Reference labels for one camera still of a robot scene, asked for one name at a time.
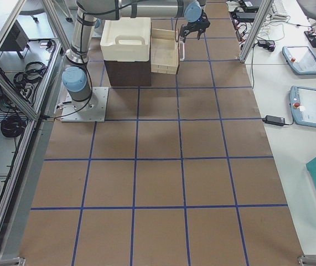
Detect aluminium frame post right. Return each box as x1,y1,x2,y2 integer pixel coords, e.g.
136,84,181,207
239,0,273,63

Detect lower teach pendant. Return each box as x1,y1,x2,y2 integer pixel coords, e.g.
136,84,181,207
289,85,316,127

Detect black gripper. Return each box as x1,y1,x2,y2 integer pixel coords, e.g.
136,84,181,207
179,12,210,42

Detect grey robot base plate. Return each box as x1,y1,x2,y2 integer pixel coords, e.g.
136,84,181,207
60,87,109,122

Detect coiled black cables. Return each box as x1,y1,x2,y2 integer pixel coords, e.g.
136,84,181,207
0,115,25,139

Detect black control box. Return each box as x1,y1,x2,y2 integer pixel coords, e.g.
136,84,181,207
0,20,29,59

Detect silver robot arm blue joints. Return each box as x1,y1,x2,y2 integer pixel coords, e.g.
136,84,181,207
61,1,206,105

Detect white plastic bin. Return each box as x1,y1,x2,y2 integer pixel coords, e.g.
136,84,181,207
100,17,151,62

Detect light wooden drawer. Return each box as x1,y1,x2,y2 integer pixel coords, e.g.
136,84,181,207
151,28,180,75

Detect upper teach pendant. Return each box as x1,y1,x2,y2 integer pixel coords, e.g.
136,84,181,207
282,46,316,75

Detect teach pendant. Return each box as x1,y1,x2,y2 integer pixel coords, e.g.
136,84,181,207
282,46,316,75
289,85,316,127

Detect dark wooden drawer cabinet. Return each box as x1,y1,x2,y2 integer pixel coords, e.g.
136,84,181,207
104,60,151,87

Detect aluminium frame left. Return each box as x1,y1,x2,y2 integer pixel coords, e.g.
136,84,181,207
0,0,64,260

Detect black power adapter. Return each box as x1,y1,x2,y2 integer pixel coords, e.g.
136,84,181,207
262,115,286,126

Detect white drawer handle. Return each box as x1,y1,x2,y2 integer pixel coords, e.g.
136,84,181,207
179,41,185,62

